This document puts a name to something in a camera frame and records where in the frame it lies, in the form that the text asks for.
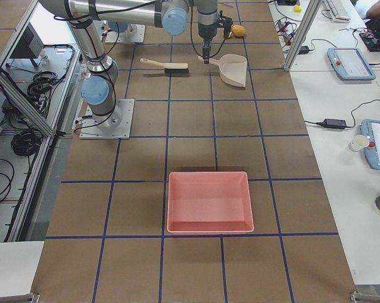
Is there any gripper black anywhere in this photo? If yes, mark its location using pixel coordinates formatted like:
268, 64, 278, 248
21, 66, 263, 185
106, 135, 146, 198
198, 23, 217, 64

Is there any beige plastic dustpan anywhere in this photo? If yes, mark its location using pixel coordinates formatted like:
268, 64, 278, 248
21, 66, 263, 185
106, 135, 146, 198
209, 54, 247, 88

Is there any brown potato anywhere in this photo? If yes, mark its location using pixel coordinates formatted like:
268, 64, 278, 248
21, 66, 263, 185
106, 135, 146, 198
231, 25, 246, 37

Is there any beige hand brush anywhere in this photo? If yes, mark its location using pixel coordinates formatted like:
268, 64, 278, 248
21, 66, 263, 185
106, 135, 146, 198
140, 58, 189, 76

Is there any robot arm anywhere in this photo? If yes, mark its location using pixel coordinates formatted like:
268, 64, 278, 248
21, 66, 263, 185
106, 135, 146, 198
104, 1, 220, 64
40, 1, 194, 128

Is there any pink plastic bin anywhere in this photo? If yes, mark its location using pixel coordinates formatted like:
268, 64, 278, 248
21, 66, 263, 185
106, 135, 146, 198
167, 172, 254, 235

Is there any white keyboard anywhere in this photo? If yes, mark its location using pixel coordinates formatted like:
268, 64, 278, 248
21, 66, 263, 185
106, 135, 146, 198
322, 0, 351, 23

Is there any teach pendant far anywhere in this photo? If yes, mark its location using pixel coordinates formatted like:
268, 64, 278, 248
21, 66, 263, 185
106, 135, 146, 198
327, 47, 376, 81

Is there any teach pendant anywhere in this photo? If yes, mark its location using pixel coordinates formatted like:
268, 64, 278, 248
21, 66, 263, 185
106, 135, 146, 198
360, 119, 380, 170
327, 47, 376, 81

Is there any black power adapter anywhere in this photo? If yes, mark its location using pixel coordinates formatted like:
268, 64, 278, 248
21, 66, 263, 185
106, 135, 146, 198
321, 118, 347, 129

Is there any white paper cup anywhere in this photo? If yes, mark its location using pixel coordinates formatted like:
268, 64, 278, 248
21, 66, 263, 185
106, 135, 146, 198
348, 134, 369, 152

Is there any teach pendant near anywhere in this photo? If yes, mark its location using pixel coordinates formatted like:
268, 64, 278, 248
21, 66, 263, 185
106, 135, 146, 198
360, 119, 380, 170

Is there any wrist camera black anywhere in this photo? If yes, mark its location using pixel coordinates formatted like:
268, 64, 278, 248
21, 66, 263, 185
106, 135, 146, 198
219, 16, 233, 39

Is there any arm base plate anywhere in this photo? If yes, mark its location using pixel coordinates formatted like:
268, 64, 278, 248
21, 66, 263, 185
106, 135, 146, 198
105, 22, 146, 44
79, 99, 135, 140

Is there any aluminium frame post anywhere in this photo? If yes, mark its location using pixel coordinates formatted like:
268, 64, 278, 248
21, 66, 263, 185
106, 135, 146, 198
282, 0, 321, 71

